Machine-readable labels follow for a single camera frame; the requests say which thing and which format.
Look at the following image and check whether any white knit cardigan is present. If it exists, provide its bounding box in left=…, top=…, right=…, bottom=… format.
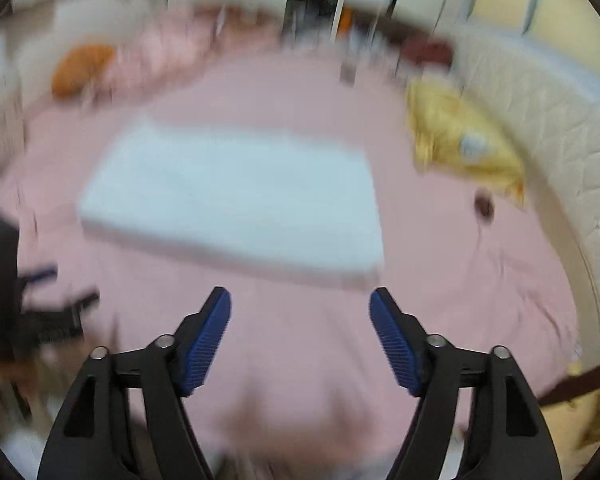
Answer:
left=77, top=114, right=387, bottom=288

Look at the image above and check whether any small brown round case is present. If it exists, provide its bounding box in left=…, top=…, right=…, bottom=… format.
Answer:
left=474, top=192, right=497, bottom=222

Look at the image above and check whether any maroon bag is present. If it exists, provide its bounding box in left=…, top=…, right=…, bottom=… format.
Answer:
left=402, top=40, right=456, bottom=68

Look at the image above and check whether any orange pumpkin cushion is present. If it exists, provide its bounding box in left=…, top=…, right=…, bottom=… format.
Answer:
left=51, top=44, right=117, bottom=100

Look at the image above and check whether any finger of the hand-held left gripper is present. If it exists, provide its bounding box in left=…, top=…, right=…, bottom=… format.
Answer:
left=24, top=287, right=102, bottom=345
left=20, top=264, right=60, bottom=290

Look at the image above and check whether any yellow rabbit print pillow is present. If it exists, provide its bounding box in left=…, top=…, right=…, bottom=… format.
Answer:
left=405, top=79, right=527, bottom=208

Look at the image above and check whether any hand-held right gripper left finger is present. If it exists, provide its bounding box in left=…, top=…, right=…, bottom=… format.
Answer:
left=37, top=286, right=232, bottom=480

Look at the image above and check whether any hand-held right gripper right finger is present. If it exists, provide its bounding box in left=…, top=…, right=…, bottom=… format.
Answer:
left=369, top=286, right=563, bottom=480

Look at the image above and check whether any white tufted headboard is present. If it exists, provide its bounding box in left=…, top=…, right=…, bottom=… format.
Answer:
left=450, top=25, right=600, bottom=366

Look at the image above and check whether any pink duvet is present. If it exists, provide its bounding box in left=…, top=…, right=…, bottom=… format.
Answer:
left=102, top=7, right=286, bottom=93

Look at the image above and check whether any pink bed sheet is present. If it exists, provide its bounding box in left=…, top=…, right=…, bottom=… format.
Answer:
left=0, top=50, right=581, bottom=461

